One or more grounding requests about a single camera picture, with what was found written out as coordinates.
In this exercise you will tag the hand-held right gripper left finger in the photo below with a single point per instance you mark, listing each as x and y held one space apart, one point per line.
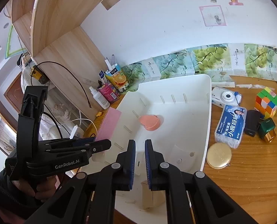
131 163

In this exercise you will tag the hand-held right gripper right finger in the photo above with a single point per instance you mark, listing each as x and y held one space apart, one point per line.
148 163

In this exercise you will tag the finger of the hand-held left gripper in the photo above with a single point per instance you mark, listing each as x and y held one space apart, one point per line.
98 145
82 141

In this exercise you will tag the pink hair comb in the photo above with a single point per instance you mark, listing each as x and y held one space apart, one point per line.
109 126

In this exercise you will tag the clear box with stickers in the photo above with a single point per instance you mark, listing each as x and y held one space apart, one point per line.
182 154

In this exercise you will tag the pink correction tape dispenser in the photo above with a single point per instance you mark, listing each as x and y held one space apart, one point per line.
150 122

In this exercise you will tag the white plastic tray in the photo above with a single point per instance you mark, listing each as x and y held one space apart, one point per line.
175 116

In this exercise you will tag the white toy camera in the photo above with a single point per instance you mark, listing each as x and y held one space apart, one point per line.
222 98

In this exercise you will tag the person's left forearm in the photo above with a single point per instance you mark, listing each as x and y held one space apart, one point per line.
3 198

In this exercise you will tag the person's left hand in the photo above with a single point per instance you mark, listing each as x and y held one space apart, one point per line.
45 187

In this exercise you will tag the white usb charger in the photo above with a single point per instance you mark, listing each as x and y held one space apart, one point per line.
74 131

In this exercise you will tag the white lace cloth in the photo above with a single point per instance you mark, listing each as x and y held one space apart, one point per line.
61 112

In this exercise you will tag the white spray bottle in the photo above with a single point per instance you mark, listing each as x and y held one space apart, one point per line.
100 98

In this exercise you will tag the pink can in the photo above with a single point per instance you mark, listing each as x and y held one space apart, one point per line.
109 92

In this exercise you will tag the blue and white tube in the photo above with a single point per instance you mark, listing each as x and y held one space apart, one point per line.
102 75

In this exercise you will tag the gold round tin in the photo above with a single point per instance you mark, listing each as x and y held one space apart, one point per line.
219 155

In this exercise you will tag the orange juice carton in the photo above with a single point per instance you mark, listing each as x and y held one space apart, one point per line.
117 77

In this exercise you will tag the yellow and black device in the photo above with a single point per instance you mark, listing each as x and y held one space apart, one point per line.
39 75

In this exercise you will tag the blue floss pick box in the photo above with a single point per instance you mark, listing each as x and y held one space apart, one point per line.
230 126

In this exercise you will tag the wooden shelf unit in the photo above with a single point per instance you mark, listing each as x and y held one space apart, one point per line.
59 39

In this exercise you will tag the black earbuds case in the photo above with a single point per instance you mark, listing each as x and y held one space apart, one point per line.
252 123

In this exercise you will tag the grape pattern tissue boxes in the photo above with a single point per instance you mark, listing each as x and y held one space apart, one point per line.
206 56

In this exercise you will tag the green and gold bottle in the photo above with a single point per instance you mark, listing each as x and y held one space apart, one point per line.
266 127

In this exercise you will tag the multicoloured puzzle cube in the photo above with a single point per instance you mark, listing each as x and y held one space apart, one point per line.
268 102

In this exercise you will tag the grey paper wall patch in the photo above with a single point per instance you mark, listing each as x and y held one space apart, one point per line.
110 1

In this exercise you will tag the pink square wall sticker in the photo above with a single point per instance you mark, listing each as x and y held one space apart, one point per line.
210 15

